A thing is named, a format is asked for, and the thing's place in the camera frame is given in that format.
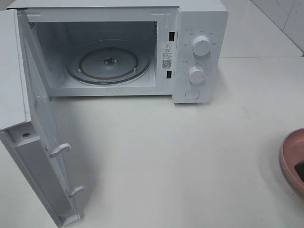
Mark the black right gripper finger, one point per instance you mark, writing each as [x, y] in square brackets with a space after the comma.
[299, 168]

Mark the pink round plate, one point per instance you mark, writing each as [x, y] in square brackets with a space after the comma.
[292, 152]

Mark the round white door button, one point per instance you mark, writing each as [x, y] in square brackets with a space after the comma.
[192, 94]

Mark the white microwave knob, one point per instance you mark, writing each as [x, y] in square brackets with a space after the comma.
[196, 75]
[201, 45]

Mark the white microwave door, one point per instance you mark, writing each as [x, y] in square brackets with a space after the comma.
[27, 125]

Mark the white microwave oven body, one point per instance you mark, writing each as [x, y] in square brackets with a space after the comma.
[62, 25]

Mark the white warning sticker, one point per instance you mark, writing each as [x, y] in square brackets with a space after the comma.
[166, 56]

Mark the glass microwave turntable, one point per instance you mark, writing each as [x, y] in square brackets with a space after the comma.
[108, 62]

